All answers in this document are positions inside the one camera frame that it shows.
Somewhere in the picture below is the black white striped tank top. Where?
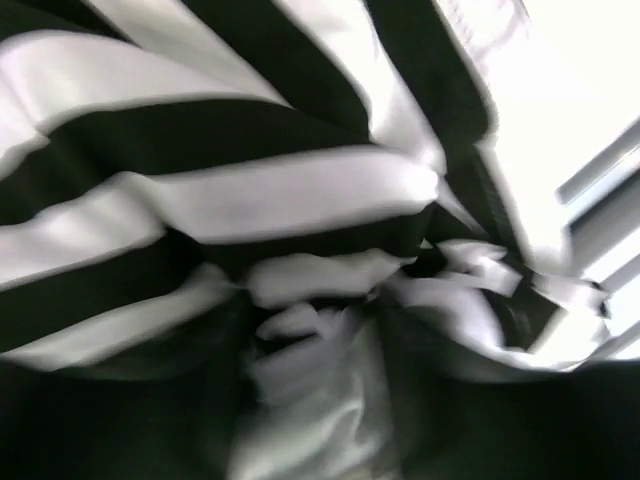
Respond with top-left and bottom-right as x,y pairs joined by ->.
1,1 -> 610,479

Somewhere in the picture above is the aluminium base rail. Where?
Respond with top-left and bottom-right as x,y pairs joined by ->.
560,122 -> 639,360

